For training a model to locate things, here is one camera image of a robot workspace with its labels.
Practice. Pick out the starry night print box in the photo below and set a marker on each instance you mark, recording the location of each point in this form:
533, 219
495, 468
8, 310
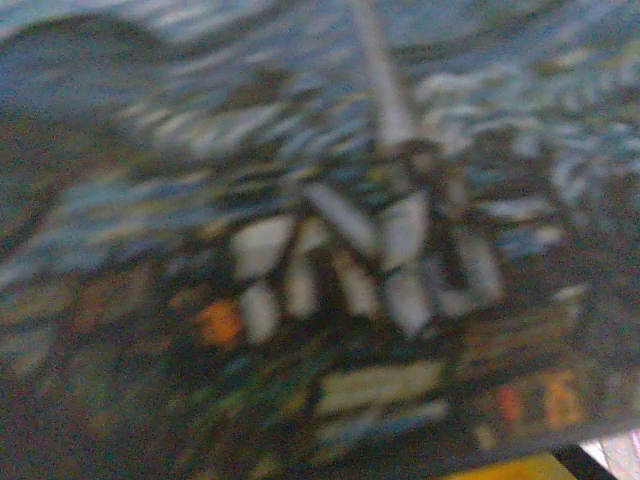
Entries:
320, 225

